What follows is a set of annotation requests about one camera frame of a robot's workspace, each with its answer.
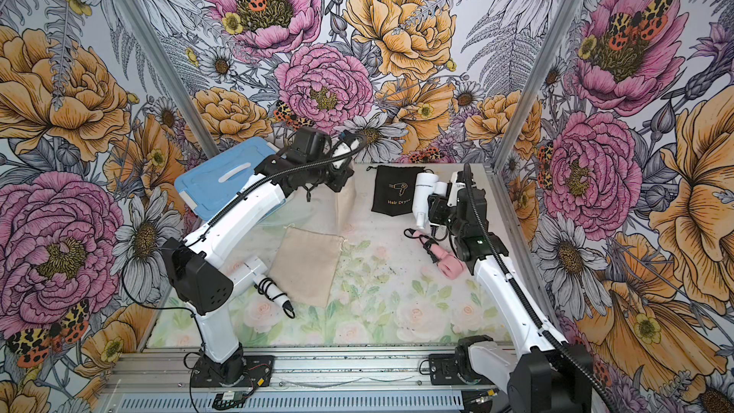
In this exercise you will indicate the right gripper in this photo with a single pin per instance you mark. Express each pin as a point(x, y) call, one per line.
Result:
point(436, 210)

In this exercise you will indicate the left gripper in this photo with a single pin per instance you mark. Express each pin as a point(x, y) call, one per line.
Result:
point(342, 176)

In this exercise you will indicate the white hair dryer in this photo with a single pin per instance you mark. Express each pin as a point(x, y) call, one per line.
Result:
point(252, 274)
point(427, 184)

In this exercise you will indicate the beige cloth bag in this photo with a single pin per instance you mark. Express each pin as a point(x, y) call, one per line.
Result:
point(345, 201)
point(305, 266)

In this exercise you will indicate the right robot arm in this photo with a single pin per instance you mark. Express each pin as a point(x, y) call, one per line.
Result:
point(544, 373)

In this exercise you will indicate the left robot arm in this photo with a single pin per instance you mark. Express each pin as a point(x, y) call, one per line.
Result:
point(196, 265)

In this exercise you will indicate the pink hair dryer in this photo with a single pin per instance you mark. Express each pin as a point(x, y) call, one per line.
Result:
point(447, 263)

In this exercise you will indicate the black hair dryer pouch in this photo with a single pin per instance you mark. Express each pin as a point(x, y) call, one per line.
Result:
point(394, 189)

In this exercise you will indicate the blue lidded storage box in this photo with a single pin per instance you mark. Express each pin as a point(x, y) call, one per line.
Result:
point(208, 187)

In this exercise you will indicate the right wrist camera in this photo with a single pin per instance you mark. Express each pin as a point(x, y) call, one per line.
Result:
point(456, 183)

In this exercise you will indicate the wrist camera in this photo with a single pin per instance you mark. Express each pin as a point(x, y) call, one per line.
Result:
point(347, 143)
point(456, 183)

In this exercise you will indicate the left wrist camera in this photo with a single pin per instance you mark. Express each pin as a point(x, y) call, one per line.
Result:
point(347, 143)

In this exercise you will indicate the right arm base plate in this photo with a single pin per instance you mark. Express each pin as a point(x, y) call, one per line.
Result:
point(445, 369)

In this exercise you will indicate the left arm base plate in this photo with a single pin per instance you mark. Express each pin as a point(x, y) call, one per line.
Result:
point(238, 371)

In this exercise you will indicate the aluminium front rail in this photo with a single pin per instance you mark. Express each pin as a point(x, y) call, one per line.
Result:
point(305, 379)

